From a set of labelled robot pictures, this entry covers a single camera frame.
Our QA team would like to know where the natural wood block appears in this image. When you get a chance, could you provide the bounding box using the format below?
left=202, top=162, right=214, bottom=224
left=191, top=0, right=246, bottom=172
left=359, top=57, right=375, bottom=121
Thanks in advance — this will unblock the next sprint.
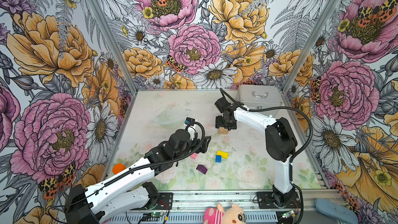
left=218, top=127, right=229, bottom=135

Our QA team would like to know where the yellow wood block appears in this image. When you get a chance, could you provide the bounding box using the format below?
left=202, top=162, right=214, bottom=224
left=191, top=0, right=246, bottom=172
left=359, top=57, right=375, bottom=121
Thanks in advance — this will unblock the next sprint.
left=217, top=150, right=228, bottom=159

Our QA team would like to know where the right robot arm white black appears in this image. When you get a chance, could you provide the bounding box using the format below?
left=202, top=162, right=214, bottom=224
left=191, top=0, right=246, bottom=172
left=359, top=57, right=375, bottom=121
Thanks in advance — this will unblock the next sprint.
left=215, top=97, right=297, bottom=207

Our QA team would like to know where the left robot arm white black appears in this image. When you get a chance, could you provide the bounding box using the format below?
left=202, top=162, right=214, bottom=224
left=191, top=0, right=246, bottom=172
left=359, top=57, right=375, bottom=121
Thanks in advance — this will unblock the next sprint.
left=64, top=127, right=211, bottom=224

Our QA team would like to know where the purple wood block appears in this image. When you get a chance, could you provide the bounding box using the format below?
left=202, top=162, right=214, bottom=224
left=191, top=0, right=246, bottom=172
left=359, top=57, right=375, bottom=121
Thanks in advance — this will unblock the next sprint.
left=196, top=164, right=208, bottom=175

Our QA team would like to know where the blue wood block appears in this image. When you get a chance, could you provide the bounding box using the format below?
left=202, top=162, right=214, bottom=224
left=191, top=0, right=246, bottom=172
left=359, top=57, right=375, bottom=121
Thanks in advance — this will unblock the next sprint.
left=215, top=155, right=222, bottom=163

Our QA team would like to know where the silver aluminium case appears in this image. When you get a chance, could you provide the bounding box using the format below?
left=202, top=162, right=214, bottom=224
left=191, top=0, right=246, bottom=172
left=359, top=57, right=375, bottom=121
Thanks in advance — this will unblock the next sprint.
left=236, top=85, right=283, bottom=109

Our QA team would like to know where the pink plush pig toy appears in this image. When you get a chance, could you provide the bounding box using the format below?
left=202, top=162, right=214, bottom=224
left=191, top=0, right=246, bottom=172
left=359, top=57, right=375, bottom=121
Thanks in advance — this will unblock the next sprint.
left=203, top=203, right=247, bottom=224

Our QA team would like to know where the blue grey cushion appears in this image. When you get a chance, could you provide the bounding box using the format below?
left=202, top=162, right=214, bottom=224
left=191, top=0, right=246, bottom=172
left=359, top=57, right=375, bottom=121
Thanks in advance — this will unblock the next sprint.
left=315, top=198, right=359, bottom=224

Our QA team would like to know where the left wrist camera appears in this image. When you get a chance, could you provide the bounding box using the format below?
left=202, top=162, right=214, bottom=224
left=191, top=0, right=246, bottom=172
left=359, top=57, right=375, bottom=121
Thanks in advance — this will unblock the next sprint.
left=184, top=117, right=197, bottom=140

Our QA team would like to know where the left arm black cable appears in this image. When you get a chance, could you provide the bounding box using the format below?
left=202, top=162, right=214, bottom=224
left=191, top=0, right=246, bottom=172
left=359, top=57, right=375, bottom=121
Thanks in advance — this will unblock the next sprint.
left=49, top=121, right=206, bottom=209

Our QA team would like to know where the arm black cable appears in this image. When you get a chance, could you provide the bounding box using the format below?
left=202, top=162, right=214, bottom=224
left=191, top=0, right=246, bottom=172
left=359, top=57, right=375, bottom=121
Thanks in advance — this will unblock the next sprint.
left=49, top=121, right=206, bottom=209
left=219, top=88, right=314, bottom=224

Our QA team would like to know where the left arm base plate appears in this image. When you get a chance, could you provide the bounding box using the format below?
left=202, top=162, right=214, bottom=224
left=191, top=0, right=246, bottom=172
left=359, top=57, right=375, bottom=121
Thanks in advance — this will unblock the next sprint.
left=132, top=192, right=174, bottom=211

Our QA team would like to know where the aluminium front rail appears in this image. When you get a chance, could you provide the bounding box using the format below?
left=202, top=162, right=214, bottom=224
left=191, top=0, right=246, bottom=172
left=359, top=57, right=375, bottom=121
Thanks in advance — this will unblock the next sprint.
left=104, top=189, right=346, bottom=224

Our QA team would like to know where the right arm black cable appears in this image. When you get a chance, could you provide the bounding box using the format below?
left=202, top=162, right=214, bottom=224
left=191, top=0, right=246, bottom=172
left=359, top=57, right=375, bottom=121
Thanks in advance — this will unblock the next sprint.
left=219, top=88, right=314, bottom=224

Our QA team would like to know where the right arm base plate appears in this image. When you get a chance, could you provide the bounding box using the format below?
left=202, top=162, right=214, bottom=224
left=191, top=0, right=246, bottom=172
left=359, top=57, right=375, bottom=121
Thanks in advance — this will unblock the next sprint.
left=254, top=189, right=302, bottom=209

